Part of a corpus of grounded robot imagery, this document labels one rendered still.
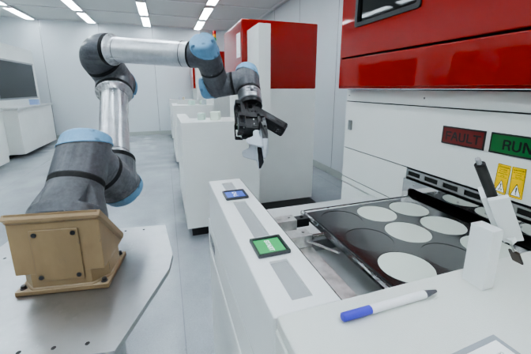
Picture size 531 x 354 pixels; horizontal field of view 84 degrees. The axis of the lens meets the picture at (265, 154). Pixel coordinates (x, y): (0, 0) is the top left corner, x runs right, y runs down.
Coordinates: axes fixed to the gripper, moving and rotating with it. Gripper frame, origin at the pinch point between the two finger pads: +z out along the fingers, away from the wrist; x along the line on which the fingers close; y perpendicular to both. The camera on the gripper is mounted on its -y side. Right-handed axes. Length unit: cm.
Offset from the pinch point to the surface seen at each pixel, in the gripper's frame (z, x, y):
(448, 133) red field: 0, 17, -48
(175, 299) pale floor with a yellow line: 20, -133, 26
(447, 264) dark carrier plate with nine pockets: 33.7, 19.4, -27.5
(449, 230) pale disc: 25.4, 12.1, -39.1
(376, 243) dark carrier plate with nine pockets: 27.3, 11.8, -19.0
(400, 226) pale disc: 22.8, 8.3, -29.3
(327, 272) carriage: 32.3, 12.7, -5.8
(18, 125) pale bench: -308, -423, 305
